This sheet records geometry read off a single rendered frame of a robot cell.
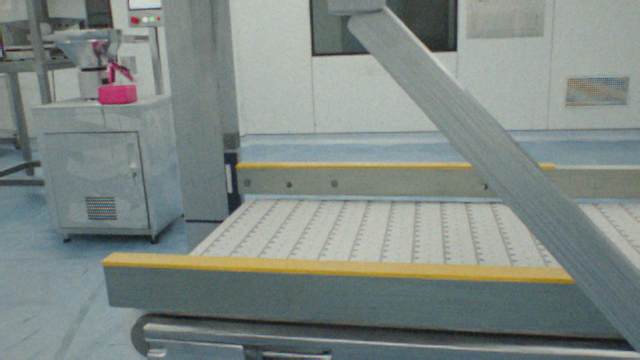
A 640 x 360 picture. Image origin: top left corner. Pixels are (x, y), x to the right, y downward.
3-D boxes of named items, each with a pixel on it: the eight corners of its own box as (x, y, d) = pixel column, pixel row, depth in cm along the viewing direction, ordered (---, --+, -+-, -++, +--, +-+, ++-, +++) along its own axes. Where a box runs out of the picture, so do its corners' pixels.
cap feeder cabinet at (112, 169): (51, 245, 302) (27, 107, 283) (104, 213, 357) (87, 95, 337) (158, 247, 293) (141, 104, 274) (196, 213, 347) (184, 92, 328)
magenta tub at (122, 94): (98, 104, 280) (96, 87, 278) (110, 102, 292) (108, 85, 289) (127, 104, 278) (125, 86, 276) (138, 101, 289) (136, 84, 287)
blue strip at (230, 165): (236, 311, 68) (222, 153, 63) (238, 309, 69) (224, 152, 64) (249, 312, 68) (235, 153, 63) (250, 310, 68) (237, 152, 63)
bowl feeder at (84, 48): (50, 103, 298) (39, 32, 288) (86, 96, 332) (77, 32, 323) (134, 101, 291) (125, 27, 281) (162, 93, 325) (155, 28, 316)
